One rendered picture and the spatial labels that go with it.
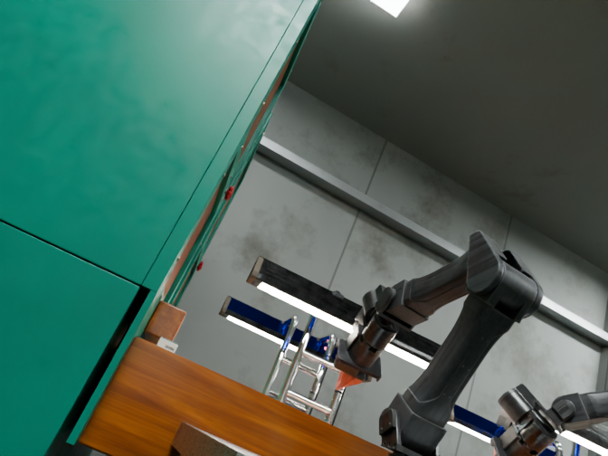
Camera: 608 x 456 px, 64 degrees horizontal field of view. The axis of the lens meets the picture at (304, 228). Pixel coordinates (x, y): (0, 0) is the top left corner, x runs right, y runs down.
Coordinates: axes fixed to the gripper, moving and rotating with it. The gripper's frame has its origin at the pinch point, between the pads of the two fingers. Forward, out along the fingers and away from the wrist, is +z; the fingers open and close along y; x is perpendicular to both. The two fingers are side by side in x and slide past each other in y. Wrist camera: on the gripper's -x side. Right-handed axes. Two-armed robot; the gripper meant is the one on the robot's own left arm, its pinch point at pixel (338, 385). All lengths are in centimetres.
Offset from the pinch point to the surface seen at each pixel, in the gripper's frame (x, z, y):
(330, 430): 15.9, -3.2, 3.0
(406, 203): -256, 36, -68
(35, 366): 26, 0, 53
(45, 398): 28, 3, 49
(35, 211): 9, -14, 67
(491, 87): -226, -61, -62
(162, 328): 4.0, 2.6, 39.0
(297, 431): 17.8, -1.5, 8.9
